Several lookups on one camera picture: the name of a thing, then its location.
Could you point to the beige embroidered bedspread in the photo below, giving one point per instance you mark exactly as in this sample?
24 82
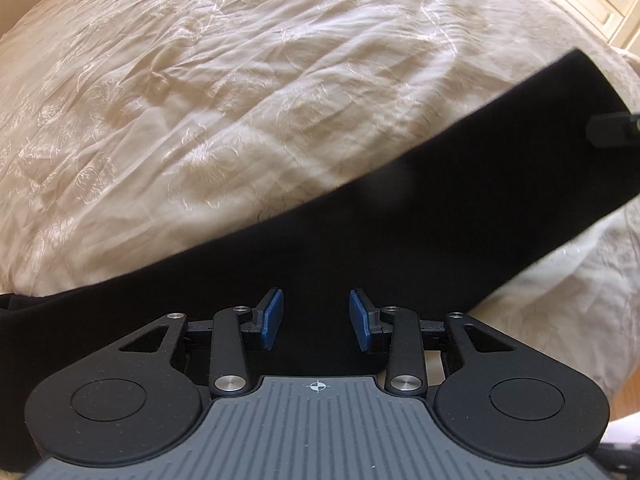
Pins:
225 100

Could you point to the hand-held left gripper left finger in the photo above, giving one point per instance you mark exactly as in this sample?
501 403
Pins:
272 317

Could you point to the black pants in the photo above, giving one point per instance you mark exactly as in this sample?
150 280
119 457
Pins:
400 220

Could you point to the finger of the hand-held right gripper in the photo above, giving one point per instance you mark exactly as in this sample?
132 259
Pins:
612 130

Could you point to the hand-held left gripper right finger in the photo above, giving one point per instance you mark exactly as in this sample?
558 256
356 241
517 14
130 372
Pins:
360 319

